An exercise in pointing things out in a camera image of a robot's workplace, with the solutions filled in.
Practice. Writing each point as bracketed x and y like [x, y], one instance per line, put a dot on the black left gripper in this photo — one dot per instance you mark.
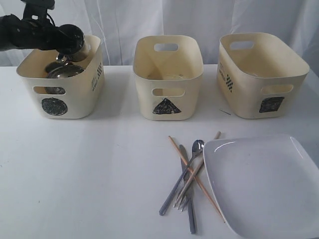
[16, 33]

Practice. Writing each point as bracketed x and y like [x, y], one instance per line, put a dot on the steel mug front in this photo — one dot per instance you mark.
[71, 43]

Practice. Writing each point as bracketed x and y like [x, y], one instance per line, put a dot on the stainless steel bowl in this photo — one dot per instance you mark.
[56, 70]

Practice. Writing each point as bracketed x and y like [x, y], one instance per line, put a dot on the cream bin with circle mark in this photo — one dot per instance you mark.
[67, 98]

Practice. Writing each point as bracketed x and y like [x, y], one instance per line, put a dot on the cream bin with triangle mark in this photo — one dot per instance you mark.
[168, 72]

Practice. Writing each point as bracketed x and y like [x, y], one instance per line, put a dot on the wooden chopstick long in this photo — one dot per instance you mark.
[197, 179]

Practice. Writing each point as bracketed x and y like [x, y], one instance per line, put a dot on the steel spoon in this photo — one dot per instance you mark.
[197, 148]

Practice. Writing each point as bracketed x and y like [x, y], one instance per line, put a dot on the wooden chopstick pale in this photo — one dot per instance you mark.
[193, 173]

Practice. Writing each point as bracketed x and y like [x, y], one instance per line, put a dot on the steel fork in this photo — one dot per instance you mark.
[183, 202]

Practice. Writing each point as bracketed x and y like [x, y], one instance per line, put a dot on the steel table knife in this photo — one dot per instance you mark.
[190, 209]

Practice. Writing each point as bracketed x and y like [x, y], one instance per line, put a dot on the cream bin with square mark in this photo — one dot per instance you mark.
[259, 74]

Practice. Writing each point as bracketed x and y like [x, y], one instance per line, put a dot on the white square plate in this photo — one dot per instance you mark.
[265, 187]

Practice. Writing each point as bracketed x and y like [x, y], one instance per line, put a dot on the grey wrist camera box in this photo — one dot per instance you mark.
[37, 8]

